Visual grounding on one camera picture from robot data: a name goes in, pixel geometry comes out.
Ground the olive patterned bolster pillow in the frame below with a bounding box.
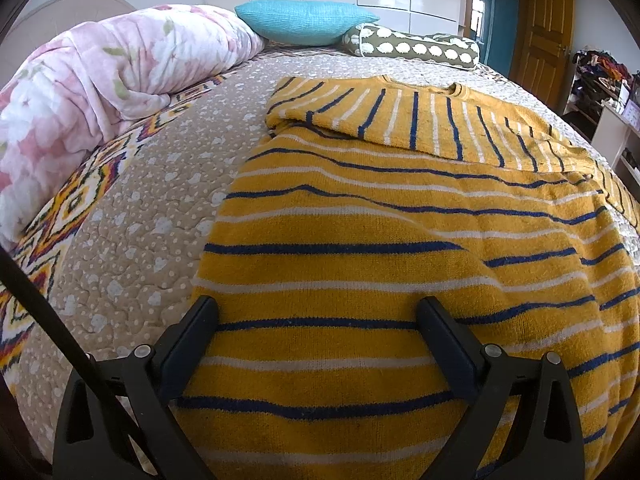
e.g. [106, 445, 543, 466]
[342, 23, 482, 69]

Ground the cluttered clothes shelf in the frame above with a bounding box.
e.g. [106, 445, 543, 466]
[564, 49, 640, 133]

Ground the white cabinet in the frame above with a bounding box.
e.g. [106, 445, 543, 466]
[590, 99, 640, 203]

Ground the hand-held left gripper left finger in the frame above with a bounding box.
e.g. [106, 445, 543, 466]
[52, 295, 221, 480]

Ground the pale rounded headboard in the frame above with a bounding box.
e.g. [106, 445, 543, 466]
[0, 0, 137, 92]

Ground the beige quilted bedspread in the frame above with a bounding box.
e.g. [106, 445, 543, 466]
[0, 42, 640, 466]

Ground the yellow striped knit sweater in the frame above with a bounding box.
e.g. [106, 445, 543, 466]
[172, 74, 640, 480]

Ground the pink floral quilt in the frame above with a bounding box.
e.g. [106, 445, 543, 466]
[0, 4, 266, 248]

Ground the wooden door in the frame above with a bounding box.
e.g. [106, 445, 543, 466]
[509, 0, 576, 110]

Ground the black strap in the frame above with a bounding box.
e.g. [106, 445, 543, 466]
[0, 249, 168, 480]

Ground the dark teal door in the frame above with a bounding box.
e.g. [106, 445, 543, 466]
[471, 0, 522, 77]

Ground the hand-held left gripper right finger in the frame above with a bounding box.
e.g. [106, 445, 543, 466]
[416, 296, 586, 480]

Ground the teal pillow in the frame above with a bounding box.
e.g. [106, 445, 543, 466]
[234, 0, 381, 47]

